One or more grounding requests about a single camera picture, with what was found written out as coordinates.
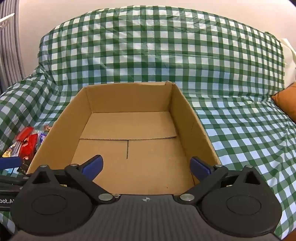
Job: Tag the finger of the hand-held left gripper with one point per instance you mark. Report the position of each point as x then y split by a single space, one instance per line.
9 162

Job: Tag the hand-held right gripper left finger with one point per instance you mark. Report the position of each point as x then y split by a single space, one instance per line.
94 167

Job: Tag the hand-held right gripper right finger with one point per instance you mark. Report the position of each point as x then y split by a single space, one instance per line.
198 169

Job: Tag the clear candy packet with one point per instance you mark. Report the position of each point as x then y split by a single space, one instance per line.
11 150

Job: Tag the red snack pouch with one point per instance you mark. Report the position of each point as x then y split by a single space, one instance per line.
28 148

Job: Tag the cardboard box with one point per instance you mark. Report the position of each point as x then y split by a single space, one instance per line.
129 148

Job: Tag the purple snack packet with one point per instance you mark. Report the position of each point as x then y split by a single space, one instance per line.
42 138

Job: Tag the grey curtain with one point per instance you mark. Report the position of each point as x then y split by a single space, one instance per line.
9 53

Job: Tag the orange cushion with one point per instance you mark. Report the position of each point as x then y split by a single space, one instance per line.
286 102

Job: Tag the green checkered cloth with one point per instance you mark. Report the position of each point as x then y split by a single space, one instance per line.
161 58

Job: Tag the white plastic bar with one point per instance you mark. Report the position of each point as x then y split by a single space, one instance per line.
5 22

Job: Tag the white pillow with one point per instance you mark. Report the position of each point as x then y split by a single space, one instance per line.
289 62

